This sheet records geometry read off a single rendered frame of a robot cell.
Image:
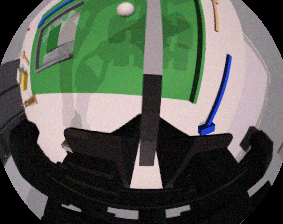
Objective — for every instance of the green mat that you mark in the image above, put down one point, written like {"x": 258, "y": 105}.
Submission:
{"x": 108, "y": 51}

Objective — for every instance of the yellow rectangular block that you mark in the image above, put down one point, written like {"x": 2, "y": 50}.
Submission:
{"x": 24, "y": 82}

